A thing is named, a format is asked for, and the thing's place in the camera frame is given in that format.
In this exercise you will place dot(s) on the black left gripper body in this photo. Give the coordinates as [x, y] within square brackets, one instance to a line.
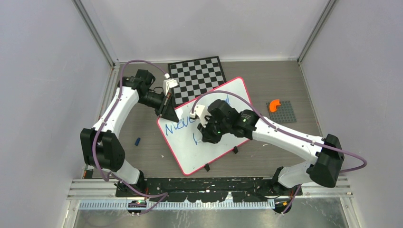
[154, 100]

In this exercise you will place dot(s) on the orange curved track piece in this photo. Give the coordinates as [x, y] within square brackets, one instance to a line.
[273, 105]

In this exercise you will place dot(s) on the black white chessboard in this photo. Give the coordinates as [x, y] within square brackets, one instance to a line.
[196, 77]

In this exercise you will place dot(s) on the slotted aluminium rail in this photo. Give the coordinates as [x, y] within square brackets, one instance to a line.
[127, 204]

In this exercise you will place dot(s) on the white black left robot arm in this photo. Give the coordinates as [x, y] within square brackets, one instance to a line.
[100, 144]

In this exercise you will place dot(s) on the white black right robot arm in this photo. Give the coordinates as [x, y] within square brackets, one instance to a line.
[322, 156]

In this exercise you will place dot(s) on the black mounting base plate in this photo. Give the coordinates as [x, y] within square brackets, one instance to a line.
[217, 189]

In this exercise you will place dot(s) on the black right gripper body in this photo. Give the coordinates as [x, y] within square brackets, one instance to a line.
[215, 129]

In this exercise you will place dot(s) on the grey studded building baseplate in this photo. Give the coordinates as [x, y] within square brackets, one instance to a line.
[284, 114]

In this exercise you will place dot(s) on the pink framed whiteboard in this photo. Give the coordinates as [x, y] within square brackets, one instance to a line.
[185, 140]

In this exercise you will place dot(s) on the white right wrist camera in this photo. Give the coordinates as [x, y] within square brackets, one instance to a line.
[200, 112]

